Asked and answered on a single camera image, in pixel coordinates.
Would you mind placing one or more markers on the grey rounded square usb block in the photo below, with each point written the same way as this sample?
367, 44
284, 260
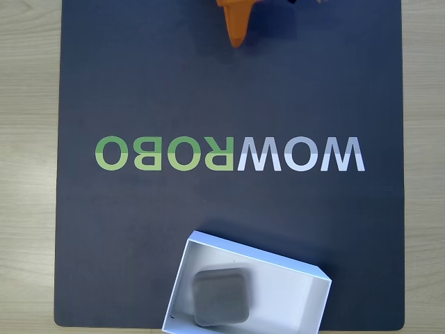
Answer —
220, 297

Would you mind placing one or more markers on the white cardboard box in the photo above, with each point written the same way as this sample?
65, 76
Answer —
288, 299

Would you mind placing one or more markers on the dark mat with WOWROBO print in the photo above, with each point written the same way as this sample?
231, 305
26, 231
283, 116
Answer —
208, 104

